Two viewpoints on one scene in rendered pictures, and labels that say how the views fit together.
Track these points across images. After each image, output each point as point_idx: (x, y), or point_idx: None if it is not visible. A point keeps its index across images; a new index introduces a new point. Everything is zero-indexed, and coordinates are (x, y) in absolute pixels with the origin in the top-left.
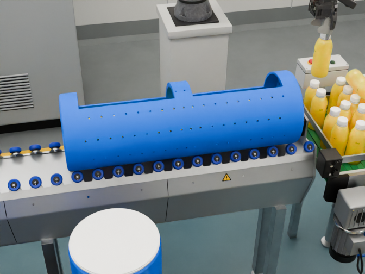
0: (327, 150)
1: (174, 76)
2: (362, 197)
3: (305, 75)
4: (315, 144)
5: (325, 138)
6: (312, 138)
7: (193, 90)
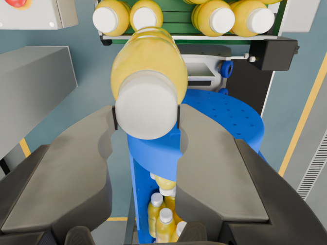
0: (268, 58)
1: (1, 154)
2: (303, 3)
3: (64, 26)
4: (227, 57)
5: (228, 39)
6: (176, 33)
7: (6, 120)
